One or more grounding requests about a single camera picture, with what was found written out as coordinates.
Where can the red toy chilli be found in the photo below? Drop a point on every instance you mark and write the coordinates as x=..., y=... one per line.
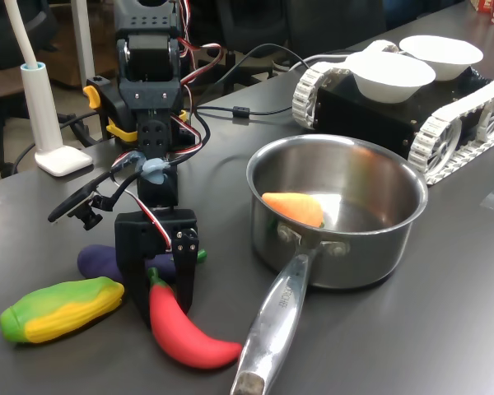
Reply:
x=181, y=329

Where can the tracked vehicle with white tracks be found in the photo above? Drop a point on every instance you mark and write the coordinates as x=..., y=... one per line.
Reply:
x=354, y=119

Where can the pale grey putty lump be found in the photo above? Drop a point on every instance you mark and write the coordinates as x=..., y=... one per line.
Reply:
x=152, y=168

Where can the white post with base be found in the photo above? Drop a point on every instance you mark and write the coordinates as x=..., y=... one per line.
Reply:
x=43, y=111

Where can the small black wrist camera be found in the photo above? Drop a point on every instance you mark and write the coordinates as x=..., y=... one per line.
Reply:
x=76, y=201

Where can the red printed box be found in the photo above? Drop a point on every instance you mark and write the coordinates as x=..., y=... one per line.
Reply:
x=492, y=10

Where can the white pole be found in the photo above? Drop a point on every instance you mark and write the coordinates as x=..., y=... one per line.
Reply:
x=82, y=37

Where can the black office chair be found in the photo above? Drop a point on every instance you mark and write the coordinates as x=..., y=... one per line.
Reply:
x=8, y=24
x=313, y=20

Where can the black and yellow clamp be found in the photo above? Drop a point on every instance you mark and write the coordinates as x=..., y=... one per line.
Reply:
x=107, y=103

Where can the white bowl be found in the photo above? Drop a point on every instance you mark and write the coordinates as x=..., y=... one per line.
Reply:
x=440, y=57
x=389, y=80

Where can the yellow green toy corn cob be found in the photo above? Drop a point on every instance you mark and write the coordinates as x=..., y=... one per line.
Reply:
x=61, y=312

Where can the purple toy aubergine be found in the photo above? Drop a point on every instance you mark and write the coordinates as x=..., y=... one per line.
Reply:
x=96, y=261

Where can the orange toy carrot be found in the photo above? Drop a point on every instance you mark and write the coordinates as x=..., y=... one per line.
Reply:
x=296, y=207

